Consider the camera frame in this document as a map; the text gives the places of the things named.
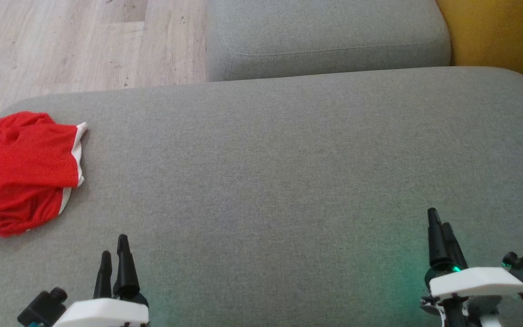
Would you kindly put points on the yellow upholstered furniture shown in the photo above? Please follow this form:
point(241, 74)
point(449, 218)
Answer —
point(502, 36)

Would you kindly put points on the small grey sofa cushion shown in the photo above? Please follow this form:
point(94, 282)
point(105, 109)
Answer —
point(325, 36)

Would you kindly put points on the large grey sofa seat cushion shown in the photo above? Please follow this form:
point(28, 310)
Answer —
point(270, 172)

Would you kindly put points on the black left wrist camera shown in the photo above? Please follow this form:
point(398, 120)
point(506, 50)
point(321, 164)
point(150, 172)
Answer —
point(43, 306)

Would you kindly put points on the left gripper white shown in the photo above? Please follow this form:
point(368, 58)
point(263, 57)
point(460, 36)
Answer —
point(102, 313)

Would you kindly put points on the red jersey with grey print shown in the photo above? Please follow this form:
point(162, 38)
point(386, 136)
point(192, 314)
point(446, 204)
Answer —
point(7, 204)

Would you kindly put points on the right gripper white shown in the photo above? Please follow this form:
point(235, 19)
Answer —
point(475, 281)

